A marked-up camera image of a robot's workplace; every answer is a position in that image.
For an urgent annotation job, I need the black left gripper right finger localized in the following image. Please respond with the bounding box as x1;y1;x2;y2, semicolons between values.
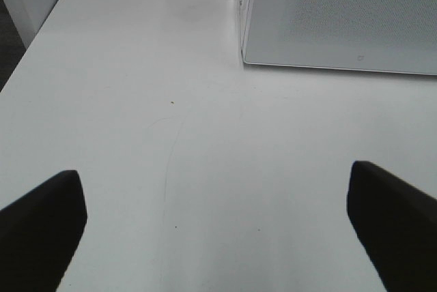
346;161;436;291

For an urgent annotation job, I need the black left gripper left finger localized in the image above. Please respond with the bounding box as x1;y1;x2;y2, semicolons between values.
1;170;87;291

